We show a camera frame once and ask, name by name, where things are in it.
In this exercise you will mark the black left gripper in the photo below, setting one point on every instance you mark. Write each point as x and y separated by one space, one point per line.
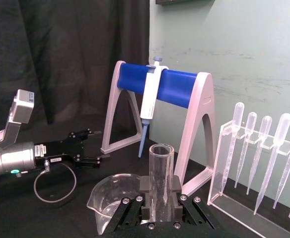
60 151

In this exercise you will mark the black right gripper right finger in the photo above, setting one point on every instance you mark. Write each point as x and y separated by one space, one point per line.
195 213

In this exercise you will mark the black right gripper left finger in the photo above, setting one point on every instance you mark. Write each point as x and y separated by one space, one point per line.
130 213

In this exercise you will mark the clear glass cylinder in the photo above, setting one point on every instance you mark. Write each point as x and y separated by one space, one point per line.
161 173

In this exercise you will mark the clear glass beaker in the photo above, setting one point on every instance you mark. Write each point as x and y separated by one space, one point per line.
105 193

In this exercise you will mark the clear acrylic dropper rack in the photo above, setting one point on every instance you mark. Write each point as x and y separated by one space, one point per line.
215 188

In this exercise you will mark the white pipette with blue tip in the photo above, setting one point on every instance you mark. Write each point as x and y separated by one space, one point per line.
150 99

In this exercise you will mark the black backdrop curtain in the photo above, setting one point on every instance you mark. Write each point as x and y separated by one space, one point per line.
68 62

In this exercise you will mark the black table cloth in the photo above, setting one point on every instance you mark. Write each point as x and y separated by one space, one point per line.
11 215

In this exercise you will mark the grey pipette stand blue bar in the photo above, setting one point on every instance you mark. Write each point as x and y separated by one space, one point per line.
200 111

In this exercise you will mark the dark frame on wall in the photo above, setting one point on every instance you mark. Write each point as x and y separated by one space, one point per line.
182 1

